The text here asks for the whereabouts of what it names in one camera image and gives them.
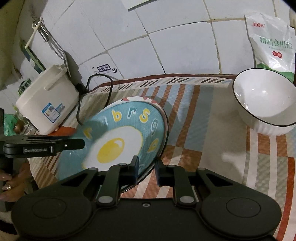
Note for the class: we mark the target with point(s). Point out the green cloth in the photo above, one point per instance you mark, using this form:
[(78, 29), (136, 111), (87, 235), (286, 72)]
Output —
[(10, 125)]

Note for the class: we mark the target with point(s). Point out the person's left hand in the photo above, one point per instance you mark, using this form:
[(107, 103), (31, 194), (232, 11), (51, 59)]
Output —
[(20, 178)]

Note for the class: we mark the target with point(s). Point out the long black wall label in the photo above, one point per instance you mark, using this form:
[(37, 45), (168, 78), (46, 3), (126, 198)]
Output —
[(104, 68)]

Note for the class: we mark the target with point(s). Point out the white peeler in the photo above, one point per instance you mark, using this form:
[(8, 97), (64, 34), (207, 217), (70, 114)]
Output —
[(34, 33)]

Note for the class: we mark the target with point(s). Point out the teal hanging grater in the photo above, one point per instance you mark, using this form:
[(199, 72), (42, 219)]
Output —
[(34, 60)]

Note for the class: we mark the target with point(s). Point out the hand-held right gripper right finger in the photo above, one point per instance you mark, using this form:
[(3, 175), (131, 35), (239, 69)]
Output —
[(159, 172)]

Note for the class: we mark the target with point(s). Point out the white ribbed bowl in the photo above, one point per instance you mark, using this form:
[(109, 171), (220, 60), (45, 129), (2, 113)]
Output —
[(261, 97)]

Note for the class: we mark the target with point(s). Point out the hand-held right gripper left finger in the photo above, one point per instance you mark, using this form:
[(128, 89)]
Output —
[(135, 168)]

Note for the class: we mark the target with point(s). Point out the white and green salt bag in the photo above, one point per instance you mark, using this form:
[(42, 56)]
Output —
[(270, 46)]

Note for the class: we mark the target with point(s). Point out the blue egg-print plate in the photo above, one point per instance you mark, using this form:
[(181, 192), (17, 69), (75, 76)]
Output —
[(120, 136)]

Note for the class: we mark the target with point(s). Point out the white rice cooker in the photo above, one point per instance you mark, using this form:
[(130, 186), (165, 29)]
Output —
[(46, 97)]

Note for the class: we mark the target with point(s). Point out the striped tablecloth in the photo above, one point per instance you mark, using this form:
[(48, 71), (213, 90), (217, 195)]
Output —
[(208, 139)]

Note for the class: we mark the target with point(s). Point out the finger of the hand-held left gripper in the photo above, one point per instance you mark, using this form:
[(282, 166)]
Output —
[(69, 144)]

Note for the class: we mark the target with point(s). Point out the green plastic rack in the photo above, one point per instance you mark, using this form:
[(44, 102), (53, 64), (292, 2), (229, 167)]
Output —
[(25, 85)]

